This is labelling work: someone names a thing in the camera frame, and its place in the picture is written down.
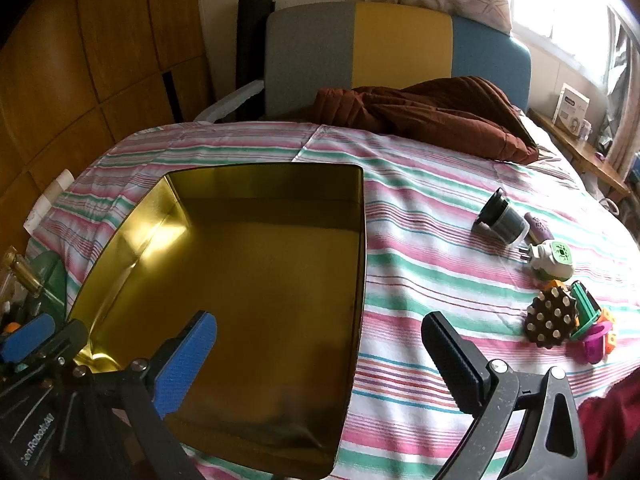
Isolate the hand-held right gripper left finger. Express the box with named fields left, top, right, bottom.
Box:
left=117, top=310, right=218, bottom=480

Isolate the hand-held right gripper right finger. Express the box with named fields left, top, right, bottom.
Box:
left=421, top=311, right=588, bottom=480

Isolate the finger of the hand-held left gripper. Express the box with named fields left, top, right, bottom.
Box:
left=0, top=312, right=88, bottom=376

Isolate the gold tin box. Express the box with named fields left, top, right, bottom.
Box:
left=65, top=162, right=368, bottom=476

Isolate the green plastic piece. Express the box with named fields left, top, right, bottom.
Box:
left=567, top=281, right=602, bottom=342

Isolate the green plastic container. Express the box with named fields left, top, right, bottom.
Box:
left=30, top=250, right=68, bottom=321

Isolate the striped bedsheet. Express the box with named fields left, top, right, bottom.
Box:
left=25, top=120, right=640, bottom=480

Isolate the brown dotted toy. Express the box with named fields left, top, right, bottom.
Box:
left=522, top=287, right=580, bottom=350

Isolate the white green plug-in device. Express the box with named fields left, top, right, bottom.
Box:
left=517, top=240, right=575, bottom=282

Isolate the white plastic object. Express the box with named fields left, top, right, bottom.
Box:
left=27, top=170, right=76, bottom=233

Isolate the purple plastic piece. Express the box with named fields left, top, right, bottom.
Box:
left=575, top=322, right=613, bottom=365

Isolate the clear jar with black lid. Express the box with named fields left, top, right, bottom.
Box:
left=472, top=187, right=531, bottom=246

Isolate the purple egg-shaped object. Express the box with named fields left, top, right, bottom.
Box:
left=522, top=212, right=553, bottom=242

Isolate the orange block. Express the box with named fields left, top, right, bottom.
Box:
left=597, top=307, right=618, bottom=356

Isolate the beige duvet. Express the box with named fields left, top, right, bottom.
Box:
left=515, top=110, right=586, bottom=181

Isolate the brown quilt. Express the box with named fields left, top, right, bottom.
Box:
left=314, top=76, right=540, bottom=165

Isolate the wooden shelf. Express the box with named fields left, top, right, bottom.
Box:
left=530, top=107, right=632, bottom=196

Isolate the white cardboard box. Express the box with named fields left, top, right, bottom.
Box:
left=552, top=83, right=591, bottom=128

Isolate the wooden wardrobe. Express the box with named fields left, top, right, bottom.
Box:
left=0, top=0, right=213, bottom=281

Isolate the grey yellow blue headboard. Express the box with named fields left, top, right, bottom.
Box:
left=265, top=1, right=532, bottom=120

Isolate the grey sheer curtain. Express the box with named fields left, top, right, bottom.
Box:
left=597, top=10, right=640, bottom=181

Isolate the black rolled mat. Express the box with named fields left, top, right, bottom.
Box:
left=236, top=0, right=277, bottom=121

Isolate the window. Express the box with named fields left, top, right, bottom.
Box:
left=500, top=0, right=640, bottom=91

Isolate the white plastic rail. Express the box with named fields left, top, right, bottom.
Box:
left=192, top=80, right=264, bottom=123

